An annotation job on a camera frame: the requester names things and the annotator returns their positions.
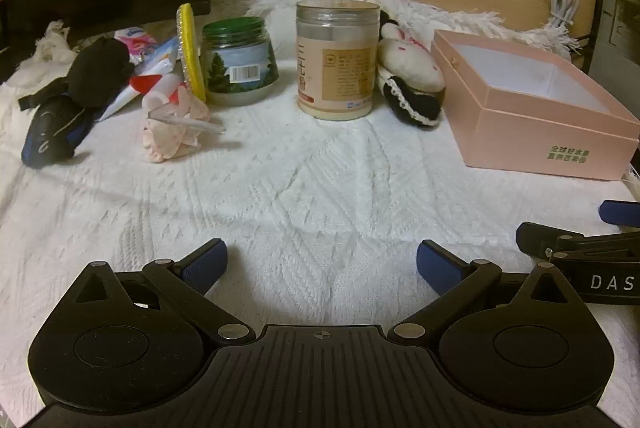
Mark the green lid glass jar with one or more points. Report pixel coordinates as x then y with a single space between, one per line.
240 62

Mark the white and red tube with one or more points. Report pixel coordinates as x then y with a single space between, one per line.
142 80

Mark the blue and black computer mouse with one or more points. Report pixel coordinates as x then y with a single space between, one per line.
50 132

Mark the pink cardboard box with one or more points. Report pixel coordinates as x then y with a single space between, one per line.
530 107

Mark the white bunny plush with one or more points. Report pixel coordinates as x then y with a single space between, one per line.
410 57

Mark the white knitted blanket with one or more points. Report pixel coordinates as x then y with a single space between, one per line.
280 188

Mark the pink frilly cloth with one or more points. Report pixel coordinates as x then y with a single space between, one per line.
167 135

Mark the beige label plastic jar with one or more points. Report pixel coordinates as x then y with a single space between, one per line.
335 62

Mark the pink tissue packet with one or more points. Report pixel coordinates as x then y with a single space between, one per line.
135 40

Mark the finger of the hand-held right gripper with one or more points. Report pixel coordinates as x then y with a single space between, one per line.
540 235
620 212

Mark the crumpled white tissue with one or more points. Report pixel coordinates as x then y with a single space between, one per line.
52 40

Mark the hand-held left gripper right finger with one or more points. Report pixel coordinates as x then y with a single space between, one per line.
434 264

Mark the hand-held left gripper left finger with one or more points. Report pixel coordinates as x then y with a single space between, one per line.
206 264

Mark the black cloth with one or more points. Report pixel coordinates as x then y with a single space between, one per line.
97 67

